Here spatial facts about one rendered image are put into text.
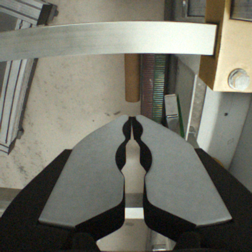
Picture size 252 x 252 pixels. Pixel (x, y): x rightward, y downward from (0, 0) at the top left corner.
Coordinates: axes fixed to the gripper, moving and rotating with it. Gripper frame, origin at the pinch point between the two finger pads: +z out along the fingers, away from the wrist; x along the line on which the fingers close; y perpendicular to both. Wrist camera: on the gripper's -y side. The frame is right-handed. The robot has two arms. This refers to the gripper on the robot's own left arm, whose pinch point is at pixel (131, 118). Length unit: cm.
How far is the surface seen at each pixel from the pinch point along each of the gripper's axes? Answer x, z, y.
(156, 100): 5.1, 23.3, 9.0
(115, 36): -1.3, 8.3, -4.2
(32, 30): -9.3, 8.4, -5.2
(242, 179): 31, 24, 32
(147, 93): 3.2, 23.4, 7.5
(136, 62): 4, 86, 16
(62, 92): -38, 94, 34
